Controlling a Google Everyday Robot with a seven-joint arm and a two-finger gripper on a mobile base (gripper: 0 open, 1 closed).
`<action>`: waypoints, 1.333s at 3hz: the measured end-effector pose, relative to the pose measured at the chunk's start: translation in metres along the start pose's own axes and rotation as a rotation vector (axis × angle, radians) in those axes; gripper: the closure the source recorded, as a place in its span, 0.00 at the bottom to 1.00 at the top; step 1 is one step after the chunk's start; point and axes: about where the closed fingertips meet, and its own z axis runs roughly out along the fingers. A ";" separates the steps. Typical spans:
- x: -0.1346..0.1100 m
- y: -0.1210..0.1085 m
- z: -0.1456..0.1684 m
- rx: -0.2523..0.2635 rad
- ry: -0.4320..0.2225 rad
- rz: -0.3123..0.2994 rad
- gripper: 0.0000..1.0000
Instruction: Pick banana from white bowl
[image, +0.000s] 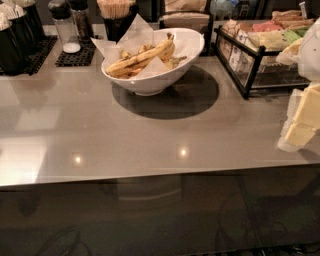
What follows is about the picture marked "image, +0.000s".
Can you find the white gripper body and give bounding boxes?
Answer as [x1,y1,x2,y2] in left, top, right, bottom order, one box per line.
[275,18,320,83]

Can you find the small bananas in bowl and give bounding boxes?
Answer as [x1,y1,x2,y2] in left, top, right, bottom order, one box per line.
[114,45,186,79]

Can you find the black cylindrical container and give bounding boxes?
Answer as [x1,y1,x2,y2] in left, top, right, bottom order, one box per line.
[0,11,34,75]
[16,0,45,51]

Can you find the white ceramic bowl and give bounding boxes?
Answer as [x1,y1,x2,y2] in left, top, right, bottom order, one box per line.
[98,28,204,96]

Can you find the black wire condiment rack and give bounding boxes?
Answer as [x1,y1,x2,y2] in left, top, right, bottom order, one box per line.
[213,26,309,98]

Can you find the large black rubber mat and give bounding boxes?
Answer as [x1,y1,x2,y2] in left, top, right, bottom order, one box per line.
[0,35,59,76]

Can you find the black napkin holder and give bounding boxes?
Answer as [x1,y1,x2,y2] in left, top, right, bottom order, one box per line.
[159,0,214,56]

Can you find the glass salt shaker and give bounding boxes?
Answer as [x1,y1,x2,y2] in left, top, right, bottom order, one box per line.
[48,0,81,54]

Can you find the glass pepper shaker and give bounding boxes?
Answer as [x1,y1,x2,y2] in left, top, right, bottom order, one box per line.
[69,0,94,42]

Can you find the assorted sweetener packets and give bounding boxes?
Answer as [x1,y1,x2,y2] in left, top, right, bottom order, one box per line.
[222,10,314,67]

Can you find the white paper bowl liner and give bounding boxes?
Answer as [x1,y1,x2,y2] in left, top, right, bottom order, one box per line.
[90,13,205,80]

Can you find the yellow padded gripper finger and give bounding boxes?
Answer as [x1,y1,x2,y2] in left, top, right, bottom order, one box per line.
[277,83,320,152]

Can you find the black stir stick cup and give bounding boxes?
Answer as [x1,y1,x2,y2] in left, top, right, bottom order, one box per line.
[97,0,137,42]

